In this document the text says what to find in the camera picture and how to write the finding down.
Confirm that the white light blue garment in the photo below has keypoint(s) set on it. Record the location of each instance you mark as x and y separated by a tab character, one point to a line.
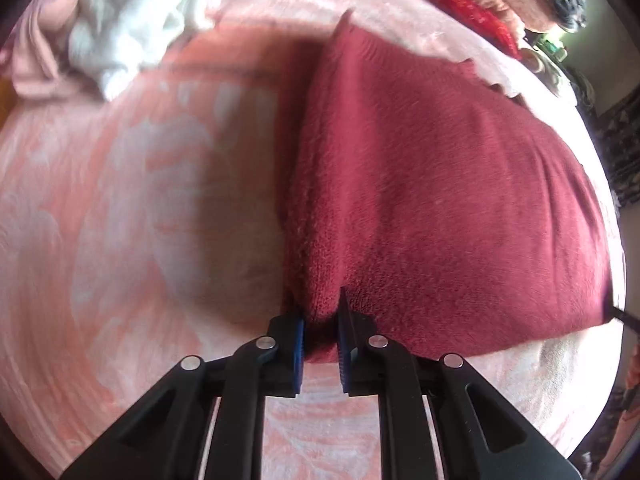
135	15

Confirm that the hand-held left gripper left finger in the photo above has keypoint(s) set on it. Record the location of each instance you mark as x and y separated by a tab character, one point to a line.
299	355

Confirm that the bright red cloth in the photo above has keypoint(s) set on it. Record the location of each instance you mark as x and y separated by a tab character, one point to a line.
475	17

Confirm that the pink clothes pile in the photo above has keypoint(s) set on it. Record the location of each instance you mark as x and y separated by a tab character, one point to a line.
35	45

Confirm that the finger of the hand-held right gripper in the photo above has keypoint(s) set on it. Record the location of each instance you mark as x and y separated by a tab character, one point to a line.
627	319

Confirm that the dark red knit sweater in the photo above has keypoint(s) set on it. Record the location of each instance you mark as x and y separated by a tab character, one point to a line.
425	200

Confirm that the dark patterned curtain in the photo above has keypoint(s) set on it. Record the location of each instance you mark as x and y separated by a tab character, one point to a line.
622	150

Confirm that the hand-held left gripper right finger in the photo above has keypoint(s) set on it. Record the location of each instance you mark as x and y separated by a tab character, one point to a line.
343	350

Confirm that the bed with pink sheet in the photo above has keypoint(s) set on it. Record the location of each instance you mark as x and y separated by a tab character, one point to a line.
125	210

